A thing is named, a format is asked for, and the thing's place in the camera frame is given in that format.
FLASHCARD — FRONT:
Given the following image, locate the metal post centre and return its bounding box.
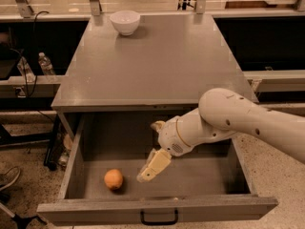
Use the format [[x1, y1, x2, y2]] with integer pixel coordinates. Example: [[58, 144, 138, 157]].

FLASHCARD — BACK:
[[89, 0, 102, 16]]

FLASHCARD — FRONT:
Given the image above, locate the black stand leg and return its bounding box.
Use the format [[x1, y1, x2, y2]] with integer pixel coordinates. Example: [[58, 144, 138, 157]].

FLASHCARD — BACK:
[[44, 115, 60, 171]]

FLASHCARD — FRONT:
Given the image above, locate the grey cabinet counter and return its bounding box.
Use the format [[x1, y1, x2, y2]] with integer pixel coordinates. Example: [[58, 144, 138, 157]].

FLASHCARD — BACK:
[[51, 12, 260, 138]]

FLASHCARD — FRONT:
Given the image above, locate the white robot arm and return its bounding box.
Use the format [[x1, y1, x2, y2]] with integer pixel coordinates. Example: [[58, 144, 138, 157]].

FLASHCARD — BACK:
[[137, 88, 305, 182]]

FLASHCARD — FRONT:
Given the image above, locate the orange fruit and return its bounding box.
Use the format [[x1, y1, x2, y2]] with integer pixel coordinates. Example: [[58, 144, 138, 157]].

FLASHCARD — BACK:
[[104, 169, 123, 191]]

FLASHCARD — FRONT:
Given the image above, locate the clear plastic water bottle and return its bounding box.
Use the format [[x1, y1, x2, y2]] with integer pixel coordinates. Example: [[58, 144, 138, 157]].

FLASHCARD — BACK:
[[38, 52, 55, 76]]

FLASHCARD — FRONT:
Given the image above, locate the white ceramic bowl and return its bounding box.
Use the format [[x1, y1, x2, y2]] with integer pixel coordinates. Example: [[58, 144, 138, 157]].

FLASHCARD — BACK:
[[110, 10, 140, 35]]

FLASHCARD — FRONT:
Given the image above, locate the black hanging cable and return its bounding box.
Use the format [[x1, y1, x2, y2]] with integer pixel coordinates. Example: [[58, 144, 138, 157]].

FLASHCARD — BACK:
[[9, 10, 51, 97]]

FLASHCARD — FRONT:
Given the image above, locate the grey shoe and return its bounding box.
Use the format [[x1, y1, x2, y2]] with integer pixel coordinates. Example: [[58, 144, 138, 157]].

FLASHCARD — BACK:
[[0, 166, 21, 191]]

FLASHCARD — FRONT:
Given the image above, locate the open grey top drawer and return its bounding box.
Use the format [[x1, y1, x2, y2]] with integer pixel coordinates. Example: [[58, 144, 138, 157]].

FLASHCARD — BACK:
[[37, 113, 277, 226]]

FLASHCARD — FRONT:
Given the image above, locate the black drawer handle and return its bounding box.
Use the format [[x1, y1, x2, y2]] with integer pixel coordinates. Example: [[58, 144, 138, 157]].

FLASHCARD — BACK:
[[140, 209, 179, 226]]

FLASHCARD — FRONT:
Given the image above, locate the metal post left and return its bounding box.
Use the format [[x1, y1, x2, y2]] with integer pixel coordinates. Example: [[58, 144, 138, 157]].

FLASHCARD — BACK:
[[15, 0, 34, 18]]

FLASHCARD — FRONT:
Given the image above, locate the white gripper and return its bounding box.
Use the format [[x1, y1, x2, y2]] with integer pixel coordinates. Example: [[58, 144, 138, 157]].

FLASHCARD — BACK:
[[136, 116, 193, 183]]

